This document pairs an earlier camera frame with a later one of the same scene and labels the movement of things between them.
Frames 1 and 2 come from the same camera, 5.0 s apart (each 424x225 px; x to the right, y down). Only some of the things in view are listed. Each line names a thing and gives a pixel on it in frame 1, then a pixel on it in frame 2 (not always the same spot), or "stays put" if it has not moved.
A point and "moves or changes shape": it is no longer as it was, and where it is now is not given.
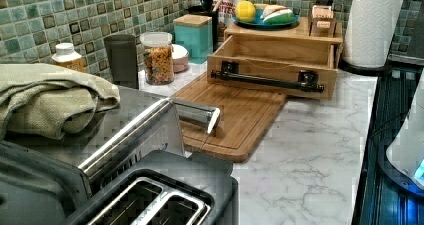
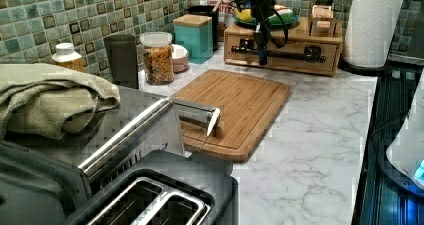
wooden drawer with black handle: (296, 68) moves or changes shape
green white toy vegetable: (277, 14) stays put
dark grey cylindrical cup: (122, 60) stays put
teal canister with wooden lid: (195, 32) stays put
